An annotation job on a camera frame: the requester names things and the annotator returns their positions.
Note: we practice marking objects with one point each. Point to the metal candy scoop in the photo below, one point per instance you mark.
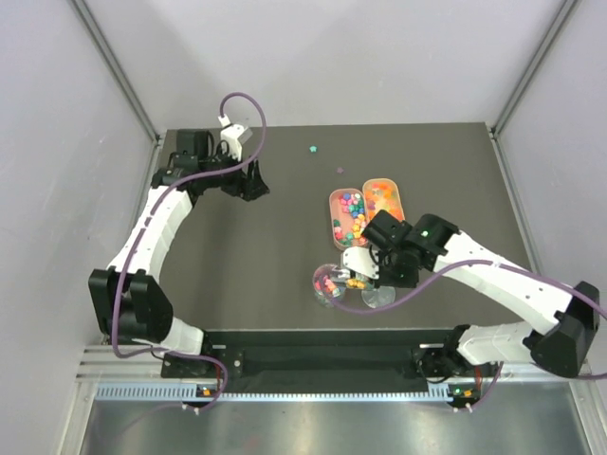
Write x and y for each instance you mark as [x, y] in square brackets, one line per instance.
[351, 280]

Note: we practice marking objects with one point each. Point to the pink tray of opaque candies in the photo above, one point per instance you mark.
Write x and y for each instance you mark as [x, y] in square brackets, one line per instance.
[348, 218]

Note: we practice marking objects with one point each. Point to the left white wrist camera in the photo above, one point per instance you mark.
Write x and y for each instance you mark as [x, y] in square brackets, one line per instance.
[233, 136]

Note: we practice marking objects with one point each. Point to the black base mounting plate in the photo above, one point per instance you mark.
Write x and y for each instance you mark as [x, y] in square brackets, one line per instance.
[410, 362]

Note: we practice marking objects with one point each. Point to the clear plastic jar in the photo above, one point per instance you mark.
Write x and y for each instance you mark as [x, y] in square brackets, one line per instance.
[329, 284]

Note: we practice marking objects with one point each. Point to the aluminium frame rail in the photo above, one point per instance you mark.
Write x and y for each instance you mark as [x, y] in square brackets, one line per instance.
[146, 378]

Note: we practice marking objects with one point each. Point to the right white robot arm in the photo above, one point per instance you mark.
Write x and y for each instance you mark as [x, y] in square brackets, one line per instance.
[558, 321]

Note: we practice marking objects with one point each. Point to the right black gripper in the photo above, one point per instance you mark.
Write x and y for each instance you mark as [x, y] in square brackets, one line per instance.
[384, 281]

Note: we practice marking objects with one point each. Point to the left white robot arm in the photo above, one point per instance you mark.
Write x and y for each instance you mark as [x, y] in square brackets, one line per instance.
[129, 303]

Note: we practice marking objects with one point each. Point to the beige tray of jelly candies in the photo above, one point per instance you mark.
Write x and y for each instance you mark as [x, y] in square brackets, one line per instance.
[382, 194]

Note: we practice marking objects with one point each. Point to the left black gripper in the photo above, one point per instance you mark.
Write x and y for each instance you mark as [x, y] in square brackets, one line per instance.
[243, 183]

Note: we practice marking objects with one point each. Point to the silver jar lid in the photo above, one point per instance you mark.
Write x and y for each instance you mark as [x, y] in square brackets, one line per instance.
[378, 297]

